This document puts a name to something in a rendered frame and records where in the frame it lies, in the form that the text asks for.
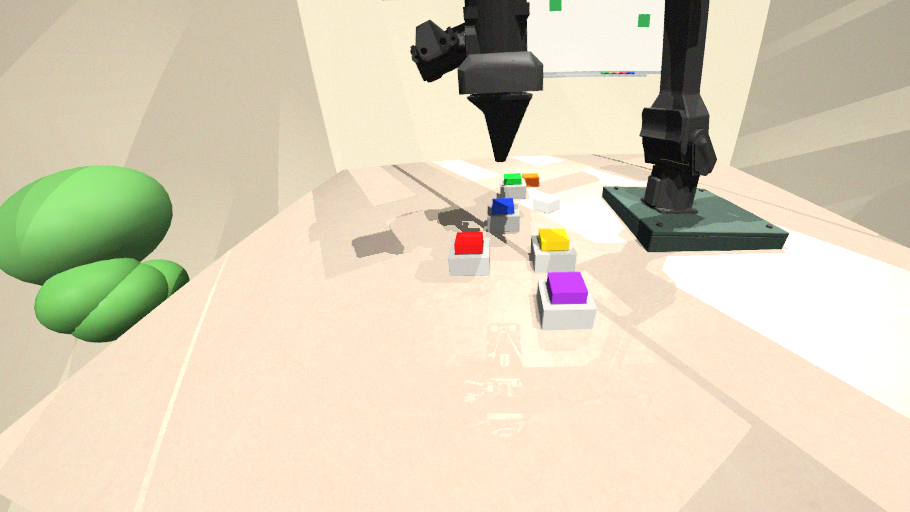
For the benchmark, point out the orange block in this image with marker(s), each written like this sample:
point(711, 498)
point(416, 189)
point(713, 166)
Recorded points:
point(531, 180)

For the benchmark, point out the purple button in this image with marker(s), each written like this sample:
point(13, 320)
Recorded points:
point(565, 302)

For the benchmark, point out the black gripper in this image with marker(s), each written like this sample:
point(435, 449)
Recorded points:
point(499, 77)

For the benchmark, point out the red button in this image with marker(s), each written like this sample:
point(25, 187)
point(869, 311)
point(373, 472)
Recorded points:
point(469, 255)

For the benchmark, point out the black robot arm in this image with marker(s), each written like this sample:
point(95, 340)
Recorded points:
point(675, 129)

